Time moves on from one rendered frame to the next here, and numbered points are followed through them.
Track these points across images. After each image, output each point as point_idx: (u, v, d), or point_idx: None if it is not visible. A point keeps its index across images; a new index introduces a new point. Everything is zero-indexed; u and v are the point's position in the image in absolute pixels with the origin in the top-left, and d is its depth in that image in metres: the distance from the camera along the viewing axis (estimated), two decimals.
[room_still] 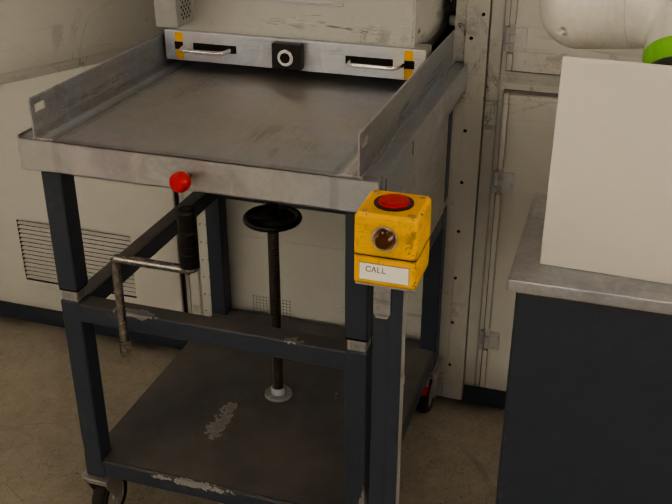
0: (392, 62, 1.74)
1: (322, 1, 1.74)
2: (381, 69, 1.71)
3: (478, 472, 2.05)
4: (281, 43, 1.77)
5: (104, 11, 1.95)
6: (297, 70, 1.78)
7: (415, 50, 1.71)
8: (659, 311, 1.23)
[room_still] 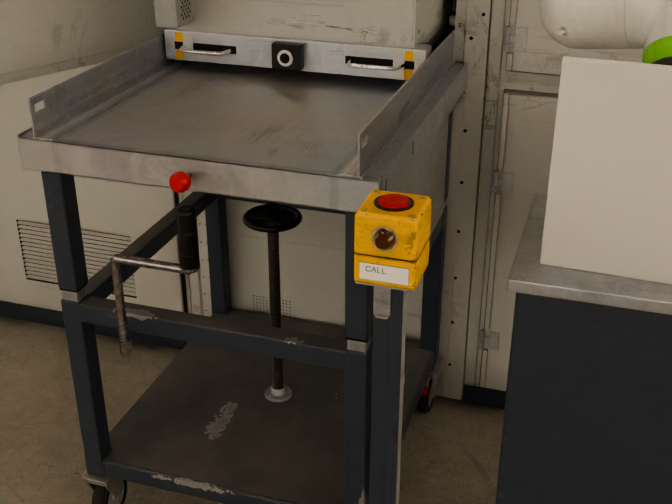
0: (392, 62, 1.74)
1: (322, 1, 1.74)
2: (381, 69, 1.71)
3: (478, 472, 2.05)
4: (281, 43, 1.77)
5: (104, 11, 1.95)
6: (297, 70, 1.78)
7: (415, 50, 1.71)
8: (659, 311, 1.23)
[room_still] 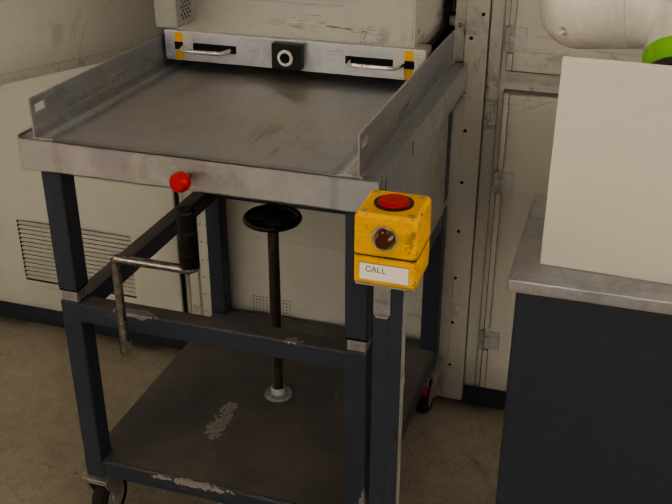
0: (392, 62, 1.74)
1: (322, 1, 1.74)
2: (381, 69, 1.71)
3: (478, 472, 2.05)
4: (281, 43, 1.77)
5: (104, 11, 1.95)
6: (297, 70, 1.78)
7: (415, 50, 1.71)
8: (659, 311, 1.23)
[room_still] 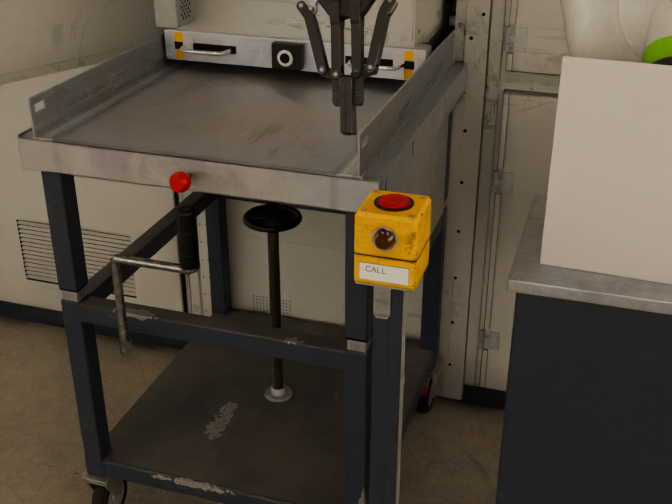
0: (392, 62, 1.74)
1: None
2: (381, 69, 1.71)
3: (478, 472, 2.05)
4: (281, 43, 1.77)
5: (104, 11, 1.95)
6: (297, 70, 1.78)
7: (415, 50, 1.71)
8: (659, 311, 1.23)
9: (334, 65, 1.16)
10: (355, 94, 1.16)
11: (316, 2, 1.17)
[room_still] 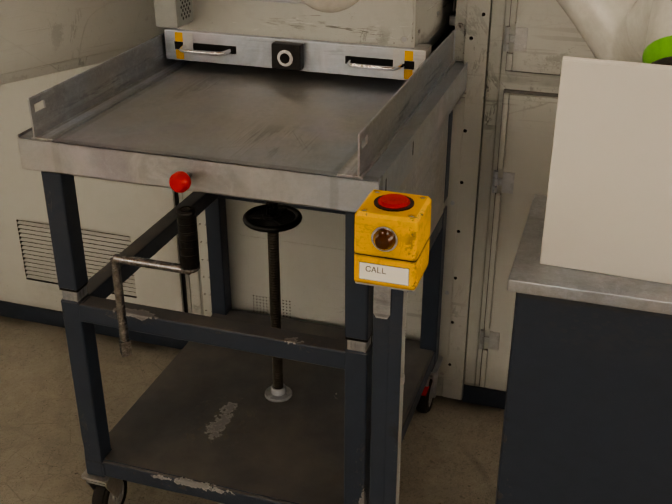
0: (392, 62, 1.74)
1: None
2: (381, 69, 1.71)
3: (478, 472, 2.05)
4: (281, 43, 1.77)
5: (104, 11, 1.95)
6: (297, 70, 1.78)
7: (415, 50, 1.71)
8: (659, 311, 1.23)
9: None
10: None
11: None
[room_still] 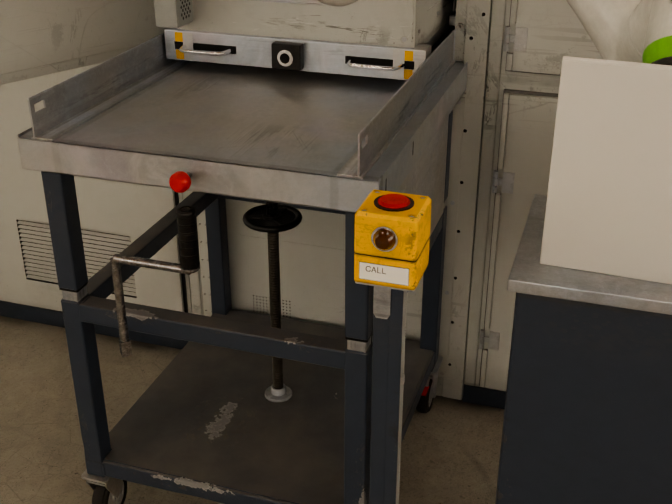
0: (392, 62, 1.74)
1: None
2: (381, 69, 1.71)
3: (478, 472, 2.05)
4: (281, 43, 1.77)
5: (104, 11, 1.95)
6: (297, 70, 1.78)
7: (415, 50, 1.71)
8: (659, 311, 1.23)
9: None
10: None
11: None
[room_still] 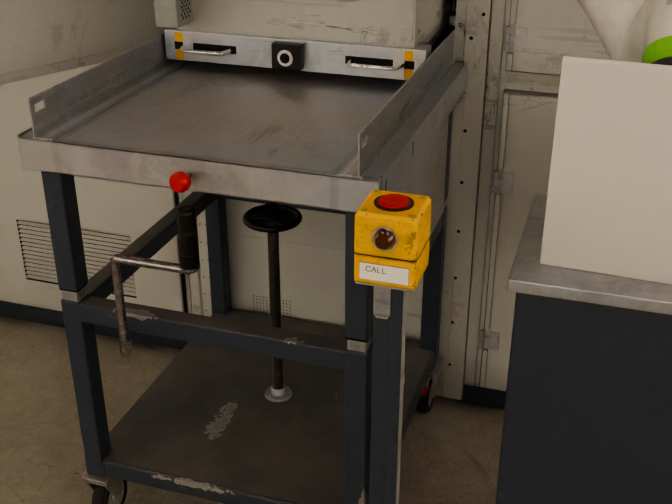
0: (392, 62, 1.74)
1: (322, 1, 1.74)
2: (381, 69, 1.71)
3: (478, 472, 2.05)
4: (281, 43, 1.77)
5: (104, 11, 1.95)
6: (297, 70, 1.78)
7: (415, 50, 1.71)
8: (659, 311, 1.23)
9: None
10: None
11: None
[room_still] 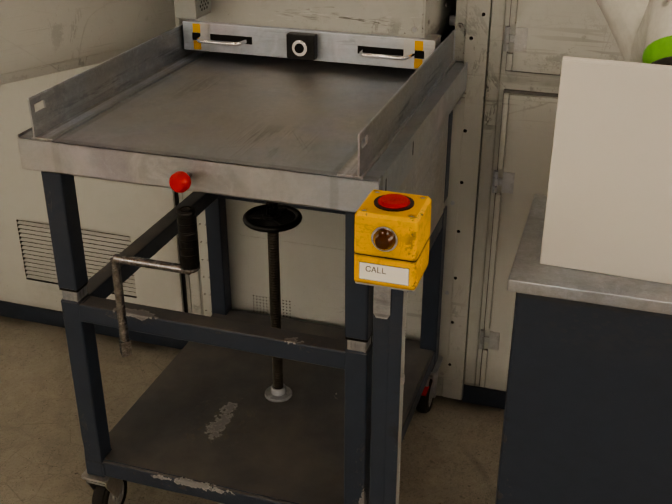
0: (403, 52, 1.81)
1: None
2: (392, 58, 1.78)
3: (478, 472, 2.05)
4: (296, 34, 1.84)
5: (104, 11, 1.95)
6: (311, 60, 1.85)
7: (425, 40, 1.78)
8: (659, 311, 1.23)
9: None
10: None
11: None
